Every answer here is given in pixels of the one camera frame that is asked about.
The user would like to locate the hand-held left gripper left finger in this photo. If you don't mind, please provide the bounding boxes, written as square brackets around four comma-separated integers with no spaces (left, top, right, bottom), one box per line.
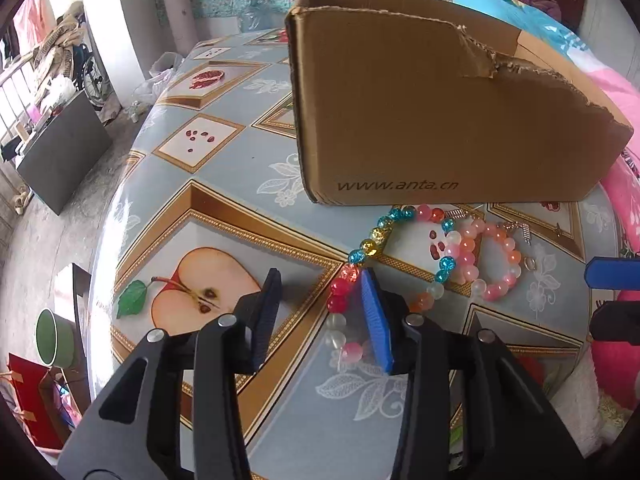
[57,267,283,480]

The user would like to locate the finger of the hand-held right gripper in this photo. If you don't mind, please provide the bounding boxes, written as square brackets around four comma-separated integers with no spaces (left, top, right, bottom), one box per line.
[584,256,640,290]
[589,300,640,347]

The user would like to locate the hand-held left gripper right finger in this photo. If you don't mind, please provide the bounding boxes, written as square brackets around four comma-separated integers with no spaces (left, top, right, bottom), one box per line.
[360,267,586,480]

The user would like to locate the multicolour bead bracelet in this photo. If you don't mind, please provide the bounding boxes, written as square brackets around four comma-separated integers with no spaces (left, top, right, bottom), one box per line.
[324,204,458,367]

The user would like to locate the chain with gold pendant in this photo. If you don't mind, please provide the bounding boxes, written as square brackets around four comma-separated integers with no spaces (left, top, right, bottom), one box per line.
[506,220,535,247]

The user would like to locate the pink bead bracelet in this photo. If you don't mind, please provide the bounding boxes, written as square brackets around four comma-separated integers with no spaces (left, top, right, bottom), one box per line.
[450,219,523,302]

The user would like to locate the torn cardboard box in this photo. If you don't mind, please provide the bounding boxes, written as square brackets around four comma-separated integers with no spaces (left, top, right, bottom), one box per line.
[285,0,635,207]

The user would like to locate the cream fleece garment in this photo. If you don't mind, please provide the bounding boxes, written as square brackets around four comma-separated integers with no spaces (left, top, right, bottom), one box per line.
[547,355,628,456]

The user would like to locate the fruit print tablecloth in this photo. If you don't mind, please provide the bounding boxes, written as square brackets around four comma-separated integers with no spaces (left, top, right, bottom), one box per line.
[87,27,623,480]

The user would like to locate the pink blanket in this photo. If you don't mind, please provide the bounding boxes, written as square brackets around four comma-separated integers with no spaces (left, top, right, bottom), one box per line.
[570,55,640,241]

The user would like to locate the green bucket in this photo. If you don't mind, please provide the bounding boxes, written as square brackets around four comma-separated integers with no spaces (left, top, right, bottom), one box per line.
[35,308,76,368]

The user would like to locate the small open cardboard box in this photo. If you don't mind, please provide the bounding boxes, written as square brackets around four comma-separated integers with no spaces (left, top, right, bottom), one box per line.
[37,367,93,436]

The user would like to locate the dark grey cabinet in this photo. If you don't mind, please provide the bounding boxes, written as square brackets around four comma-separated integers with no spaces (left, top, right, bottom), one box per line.
[15,91,113,216]

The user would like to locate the clear plastic bag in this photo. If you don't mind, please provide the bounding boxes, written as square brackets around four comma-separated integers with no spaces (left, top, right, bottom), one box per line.
[131,51,186,111]

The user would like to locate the blue blanket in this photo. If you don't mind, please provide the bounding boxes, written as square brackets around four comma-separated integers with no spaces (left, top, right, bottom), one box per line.
[452,0,603,78]

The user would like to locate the beige shoes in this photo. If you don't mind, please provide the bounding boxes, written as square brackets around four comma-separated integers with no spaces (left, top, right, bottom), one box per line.
[12,185,32,217]

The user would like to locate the wheelchair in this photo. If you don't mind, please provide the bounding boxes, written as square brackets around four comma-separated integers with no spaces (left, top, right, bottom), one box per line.
[70,10,113,108]

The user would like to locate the clear empty water jug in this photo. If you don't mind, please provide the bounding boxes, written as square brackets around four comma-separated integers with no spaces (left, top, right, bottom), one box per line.
[239,2,286,33]

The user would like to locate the metal window railing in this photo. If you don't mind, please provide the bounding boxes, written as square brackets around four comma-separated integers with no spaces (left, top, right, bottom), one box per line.
[0,50,41,211]

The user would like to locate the pile of blankets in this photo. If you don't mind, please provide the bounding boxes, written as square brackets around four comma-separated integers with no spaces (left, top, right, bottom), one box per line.
[30,0,88,81]

